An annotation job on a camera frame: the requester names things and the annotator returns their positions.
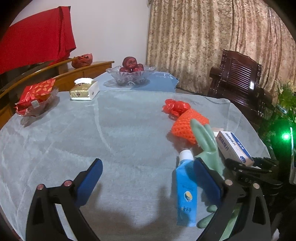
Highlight green rubber glove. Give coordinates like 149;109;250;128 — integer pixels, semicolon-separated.
190;118;240;240

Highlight white blue medicine box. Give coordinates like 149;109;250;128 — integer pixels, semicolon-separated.
216;131;254;167

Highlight clear glass plate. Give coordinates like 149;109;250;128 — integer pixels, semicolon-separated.
16;87;59;117

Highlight blue under-tablecloth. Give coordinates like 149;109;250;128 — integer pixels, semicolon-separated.
94;71;179;92

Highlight wooden sideboard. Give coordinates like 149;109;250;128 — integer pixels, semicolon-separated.
1;59;114;127

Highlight potted green plant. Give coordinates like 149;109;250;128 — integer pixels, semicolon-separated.
258;79;295;146

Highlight blue tube package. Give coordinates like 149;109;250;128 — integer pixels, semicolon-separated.
176;150;197;227

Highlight light blue tablecloth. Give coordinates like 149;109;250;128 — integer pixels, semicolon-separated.
1;90;268;240

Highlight dark wooden armchair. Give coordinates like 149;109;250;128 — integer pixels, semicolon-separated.
208;50;273;126

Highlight red plastic bag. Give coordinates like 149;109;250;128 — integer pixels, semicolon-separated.
163;99;191;118

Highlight orange foam net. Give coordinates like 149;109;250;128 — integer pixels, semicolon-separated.
171;108;209;145

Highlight red cloth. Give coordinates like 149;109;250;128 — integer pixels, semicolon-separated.
1;6;76;74

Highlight red snack packet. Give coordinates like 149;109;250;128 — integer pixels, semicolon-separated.
19;78;56;103

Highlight red apples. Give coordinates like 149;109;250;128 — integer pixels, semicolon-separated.
119;56;144;73

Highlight glass fruit bowl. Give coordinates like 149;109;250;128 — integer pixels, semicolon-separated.
106;66;156;86

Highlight beige patterned curtain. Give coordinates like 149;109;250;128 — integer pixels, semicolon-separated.
147;1;295;94

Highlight gold tissue box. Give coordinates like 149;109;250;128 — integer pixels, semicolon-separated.
69;77;100;100

